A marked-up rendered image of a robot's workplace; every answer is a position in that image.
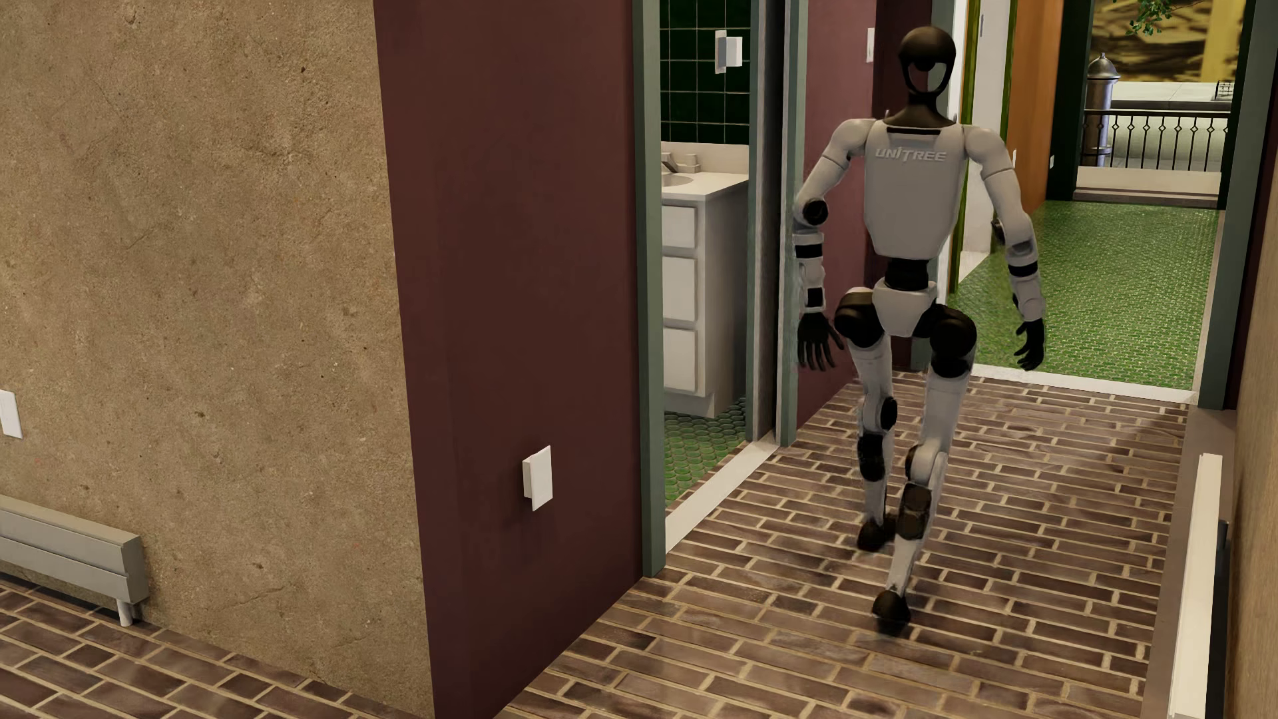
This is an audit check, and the white robot leg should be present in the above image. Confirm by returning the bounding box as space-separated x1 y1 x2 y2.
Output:
871 304 980 636
833 288 901 555

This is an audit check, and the orange wooden door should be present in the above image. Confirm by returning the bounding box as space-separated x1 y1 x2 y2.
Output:
1003 0 1066 215

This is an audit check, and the grey baseboard heater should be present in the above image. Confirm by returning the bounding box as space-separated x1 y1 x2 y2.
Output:
0 493 151 628

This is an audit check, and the white robot pelvis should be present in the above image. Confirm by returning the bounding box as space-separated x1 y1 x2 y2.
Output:
871 258 941 339

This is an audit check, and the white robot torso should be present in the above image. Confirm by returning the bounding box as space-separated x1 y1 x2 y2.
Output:
861 117 970 263

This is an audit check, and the green door frame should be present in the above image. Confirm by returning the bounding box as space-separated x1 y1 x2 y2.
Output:
631 0 811 579

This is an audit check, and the white right robot leg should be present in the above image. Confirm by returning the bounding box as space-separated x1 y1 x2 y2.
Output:
833 288 901 555

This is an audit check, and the white left robot leg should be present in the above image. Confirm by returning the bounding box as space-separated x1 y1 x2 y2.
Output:
871 304 980 636

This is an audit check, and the black balcony railing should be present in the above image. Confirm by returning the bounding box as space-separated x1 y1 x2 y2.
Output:
1081 106 1232 173

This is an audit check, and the black robot head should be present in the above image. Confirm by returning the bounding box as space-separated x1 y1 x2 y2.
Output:
897 26 959 128

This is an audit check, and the grey metal post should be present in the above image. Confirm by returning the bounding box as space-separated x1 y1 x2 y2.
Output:
1082 52 1120 168

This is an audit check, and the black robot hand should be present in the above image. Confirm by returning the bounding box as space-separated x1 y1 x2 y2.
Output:
1012 316 1048 373
795 310 847 373

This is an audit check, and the white bathroom vanity cabinet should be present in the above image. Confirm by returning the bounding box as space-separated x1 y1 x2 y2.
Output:
661 170 750 421

